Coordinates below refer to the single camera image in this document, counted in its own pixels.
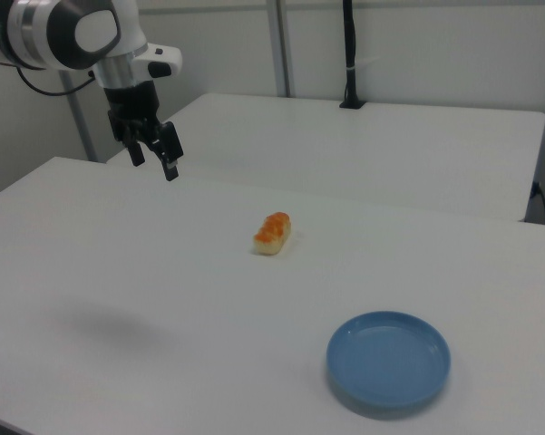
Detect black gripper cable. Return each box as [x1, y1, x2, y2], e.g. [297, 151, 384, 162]
[15, 67, 97, 98]

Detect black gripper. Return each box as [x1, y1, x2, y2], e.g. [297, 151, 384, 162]
[102, 79, 185, 183]

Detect toy bread with orange crust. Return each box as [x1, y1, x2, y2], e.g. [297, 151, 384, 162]
[252, 211, 295, 257]

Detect blue round plate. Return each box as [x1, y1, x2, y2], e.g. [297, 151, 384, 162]
[326, 310, 453, 407]

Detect black camera stand pole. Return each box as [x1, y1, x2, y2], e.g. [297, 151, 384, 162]
[338, 0, 368, 111]

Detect black wall power cable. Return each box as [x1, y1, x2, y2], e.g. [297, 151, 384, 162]
[530, 180, 545, 225]

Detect grey metal frame post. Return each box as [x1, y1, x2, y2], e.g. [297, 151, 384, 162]
[275, 0, 297, 98]

